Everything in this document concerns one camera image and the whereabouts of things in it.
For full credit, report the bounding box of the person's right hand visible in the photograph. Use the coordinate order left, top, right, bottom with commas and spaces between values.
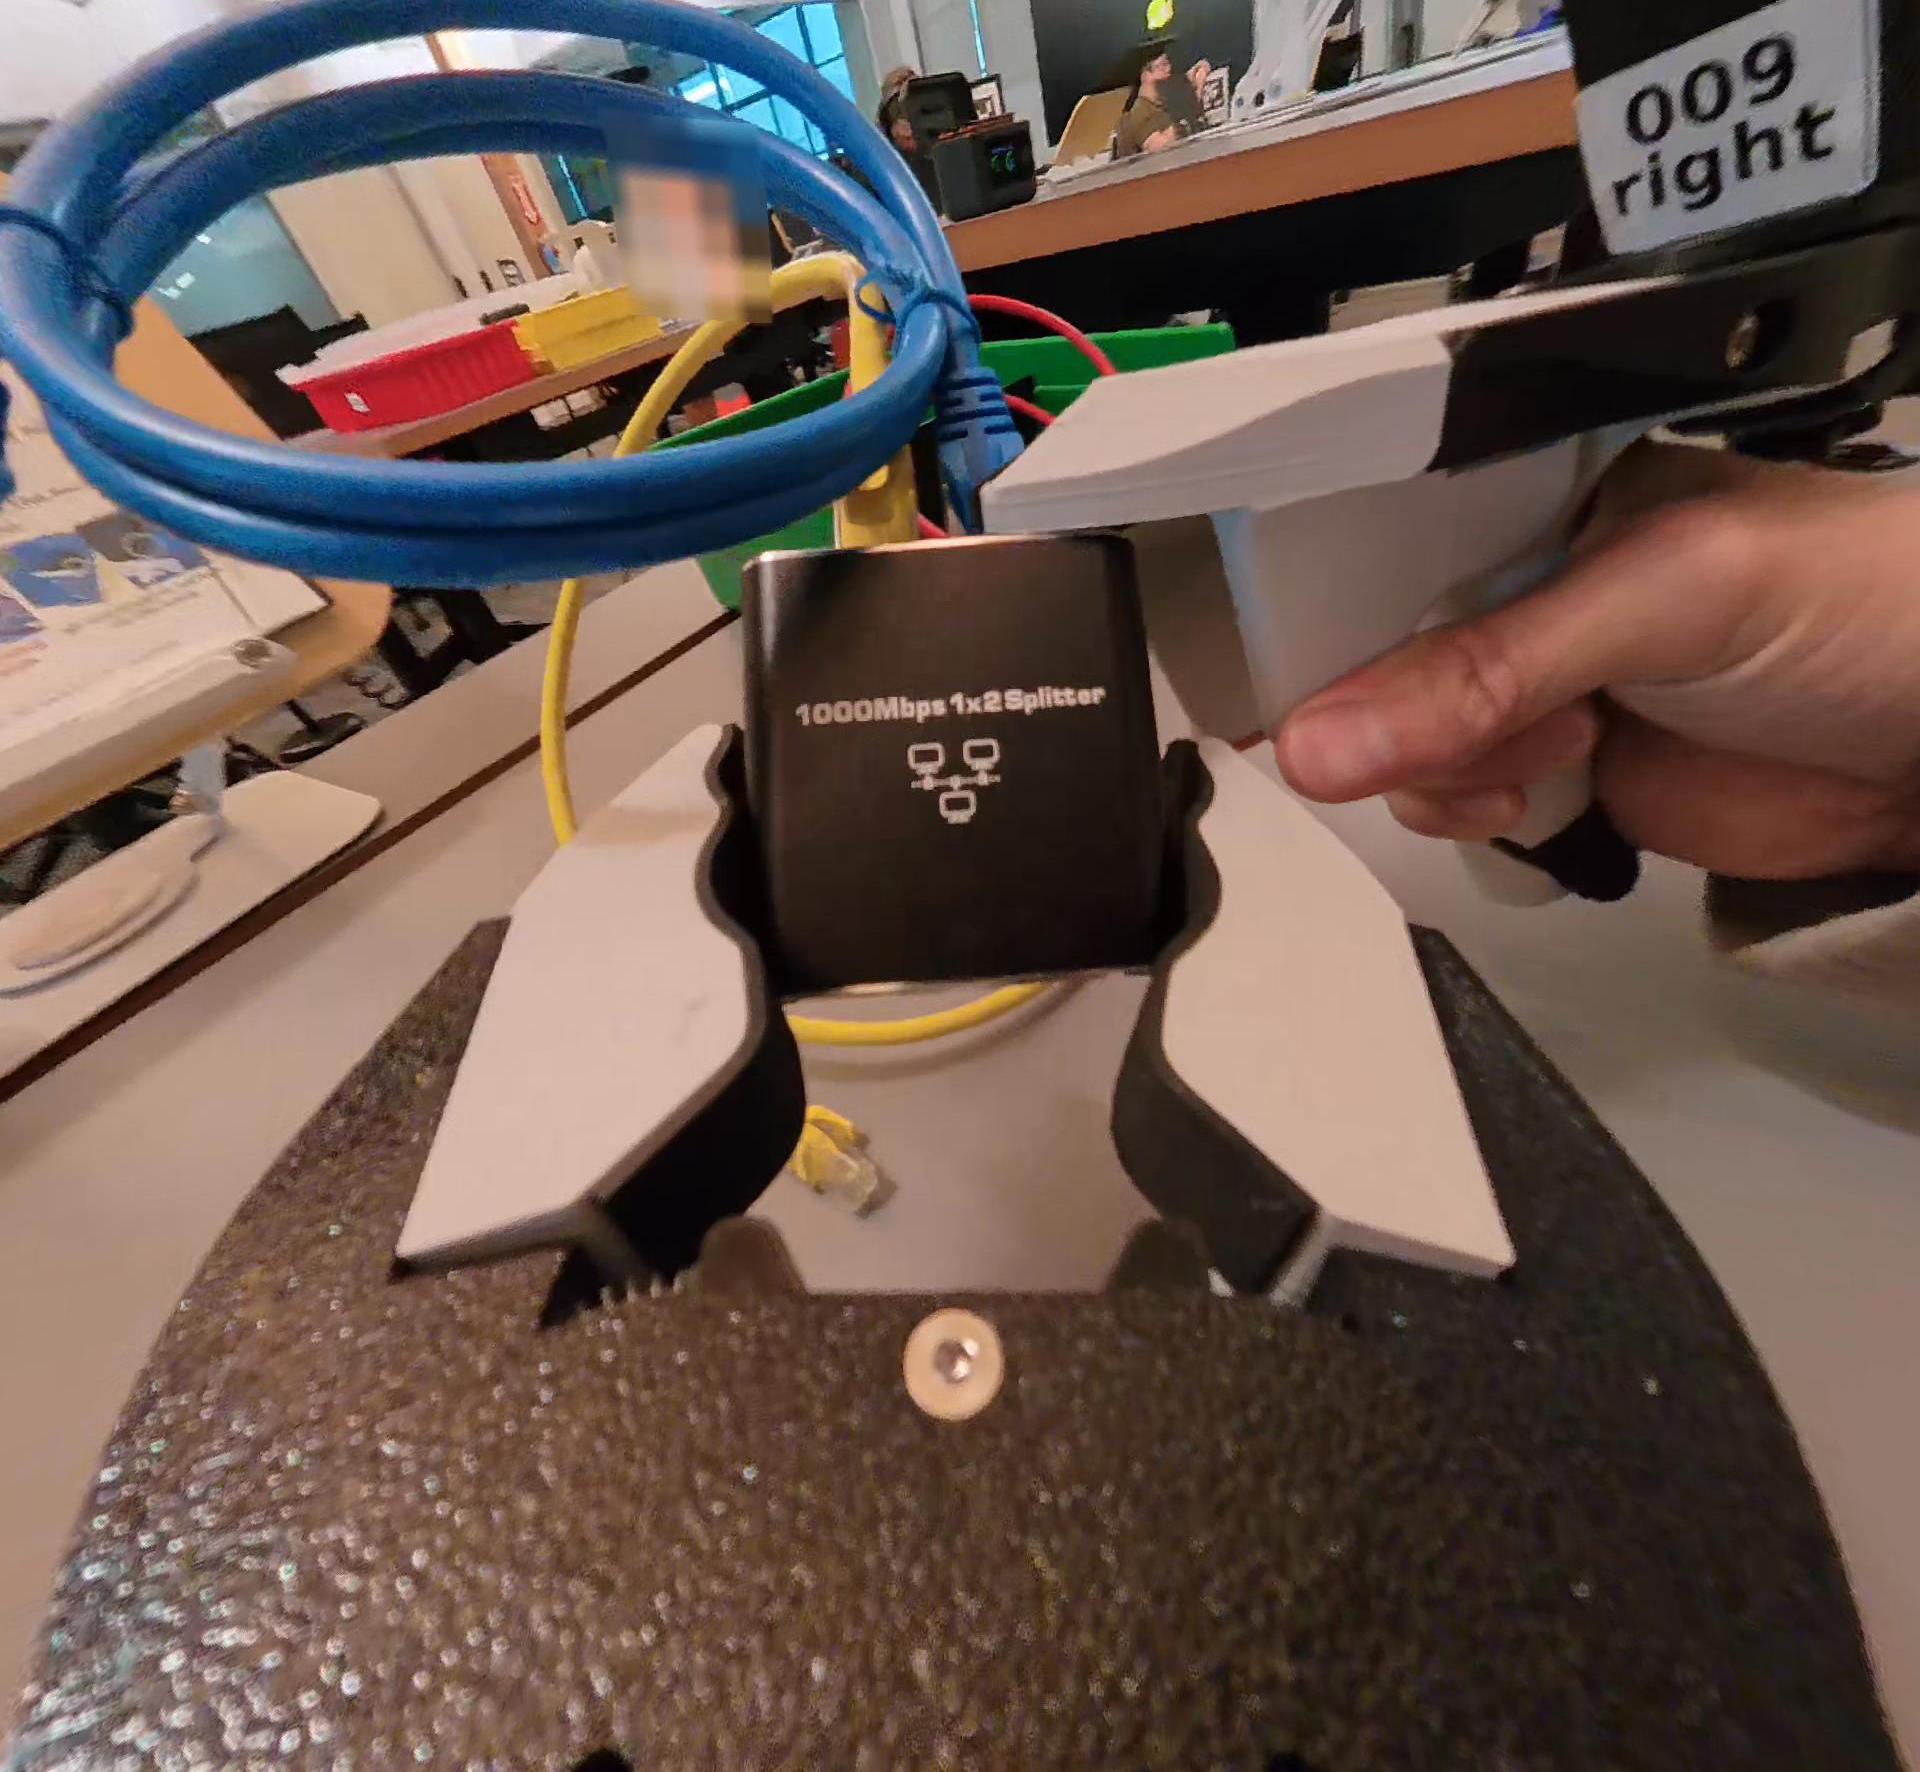
1275, 442, 1920, 883

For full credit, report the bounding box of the grey wood-edged table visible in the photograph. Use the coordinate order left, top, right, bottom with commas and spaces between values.
942, 32, 1577, 290

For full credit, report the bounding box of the white clipboard stand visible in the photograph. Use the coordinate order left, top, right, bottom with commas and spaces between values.
0, 769, 383, 1001

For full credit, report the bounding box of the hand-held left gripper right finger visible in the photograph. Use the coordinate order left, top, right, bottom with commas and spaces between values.
1113, 736, 1516, 1304

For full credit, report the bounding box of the instruction sheet clipboard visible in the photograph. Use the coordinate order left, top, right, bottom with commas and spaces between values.
0, 293, 396, 844

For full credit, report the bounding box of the green storage bin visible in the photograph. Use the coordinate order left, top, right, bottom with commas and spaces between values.
644, 325, 1239, 574

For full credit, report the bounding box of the black ethernet splitter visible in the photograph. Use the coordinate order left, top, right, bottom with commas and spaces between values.
739, 534, 1168, 995

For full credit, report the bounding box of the red ethernet cable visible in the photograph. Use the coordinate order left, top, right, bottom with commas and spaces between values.
967, 293, 1117, 430

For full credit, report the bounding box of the red storage bin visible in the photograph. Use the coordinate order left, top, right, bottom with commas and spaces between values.
290, 335, 534, 434

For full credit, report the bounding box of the blue ethernet cable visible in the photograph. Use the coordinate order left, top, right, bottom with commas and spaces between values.
0, 0, 1021, 590

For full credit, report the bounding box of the yellow ethernet cable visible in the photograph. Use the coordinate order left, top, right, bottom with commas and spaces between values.
541, 254, 1052, 1216

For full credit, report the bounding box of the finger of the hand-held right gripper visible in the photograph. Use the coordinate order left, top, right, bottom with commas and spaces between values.
976, 309, 1617, 741

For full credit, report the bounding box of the yellow storage bin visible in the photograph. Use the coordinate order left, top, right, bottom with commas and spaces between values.
512, 288, 661, 371

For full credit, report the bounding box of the black device with display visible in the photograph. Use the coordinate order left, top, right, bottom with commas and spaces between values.
930, 119, 1041, 219

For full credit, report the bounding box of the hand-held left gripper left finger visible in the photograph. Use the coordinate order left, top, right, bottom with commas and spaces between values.
393, 726, 810, 1273

